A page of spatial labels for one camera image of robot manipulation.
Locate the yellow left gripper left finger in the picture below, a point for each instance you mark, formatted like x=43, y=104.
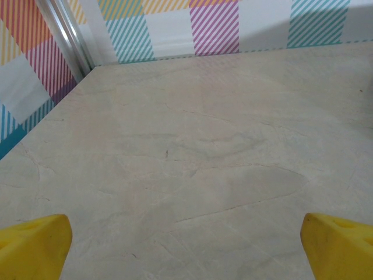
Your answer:
x=32, y=251

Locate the aluminium corner post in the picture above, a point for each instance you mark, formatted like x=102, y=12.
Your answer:
x=65, y=38

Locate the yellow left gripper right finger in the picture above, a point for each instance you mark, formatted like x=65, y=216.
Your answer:
x=341, y=253

